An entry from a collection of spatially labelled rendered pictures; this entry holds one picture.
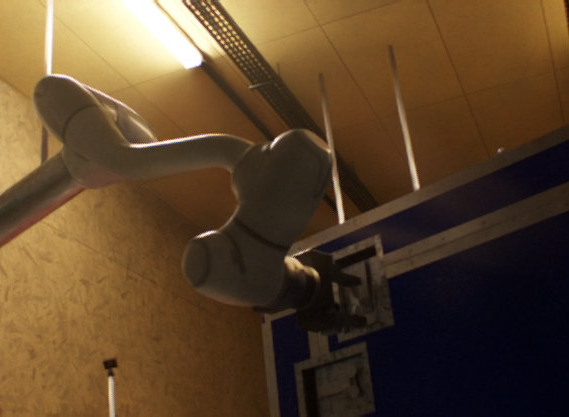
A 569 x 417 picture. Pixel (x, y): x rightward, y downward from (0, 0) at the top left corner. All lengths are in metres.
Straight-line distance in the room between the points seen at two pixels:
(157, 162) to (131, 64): 3.53
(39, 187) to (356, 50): 3.40
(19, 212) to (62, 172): 0.14
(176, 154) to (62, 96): 0.32
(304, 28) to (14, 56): 1.63
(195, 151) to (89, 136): 0.26
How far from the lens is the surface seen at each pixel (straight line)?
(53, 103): 1.64
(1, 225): 1.91
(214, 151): 1.35
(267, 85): 4.99
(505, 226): 1.41
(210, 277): 1.24
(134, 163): 1.47
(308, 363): 1.61
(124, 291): 5.73
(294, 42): 4.87
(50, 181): 1.83
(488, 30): 5.10
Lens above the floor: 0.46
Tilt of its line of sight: 25 degrees up
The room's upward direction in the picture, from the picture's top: 6 degrees counter-clockwise
